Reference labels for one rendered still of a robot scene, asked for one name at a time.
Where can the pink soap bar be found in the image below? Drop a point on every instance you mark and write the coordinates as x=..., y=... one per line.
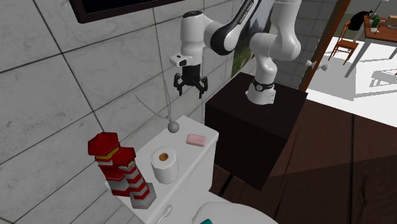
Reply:
x=196, y=140

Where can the red white lighthouse yellow band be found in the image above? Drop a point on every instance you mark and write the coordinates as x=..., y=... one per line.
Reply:
x=104, y=144

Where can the dark robot stand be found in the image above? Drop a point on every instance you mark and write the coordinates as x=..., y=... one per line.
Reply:
x=248, y=133

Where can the landscape wall picture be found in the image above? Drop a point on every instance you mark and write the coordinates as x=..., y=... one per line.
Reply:
x=245, y=56

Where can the dark framed wall picture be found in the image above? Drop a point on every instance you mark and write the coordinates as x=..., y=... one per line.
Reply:
x=108, y=6

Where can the brown wooden door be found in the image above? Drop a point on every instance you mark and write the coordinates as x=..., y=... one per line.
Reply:
x=325, y=38

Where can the teal object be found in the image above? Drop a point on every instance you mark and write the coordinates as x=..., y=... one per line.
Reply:
x=206, y=221

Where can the black jacket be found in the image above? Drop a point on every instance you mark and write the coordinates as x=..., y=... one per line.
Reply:
x=359, y=20

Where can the red white striped lighthouse figure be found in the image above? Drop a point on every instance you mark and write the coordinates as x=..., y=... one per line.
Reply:
x=136, y=181

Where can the white toilet paper roll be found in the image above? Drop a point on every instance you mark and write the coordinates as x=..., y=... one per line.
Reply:
x=164, y=170

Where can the wooden chair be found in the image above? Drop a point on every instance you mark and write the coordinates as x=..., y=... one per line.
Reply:
x=349, y=44

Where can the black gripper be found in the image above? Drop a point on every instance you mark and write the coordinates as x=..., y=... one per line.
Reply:
x=191, y=74

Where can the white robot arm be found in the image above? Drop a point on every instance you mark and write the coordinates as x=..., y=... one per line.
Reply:
x=280, y=43

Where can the brown table with white legs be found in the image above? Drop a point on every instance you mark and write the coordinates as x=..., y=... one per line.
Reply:
x=383, y=32

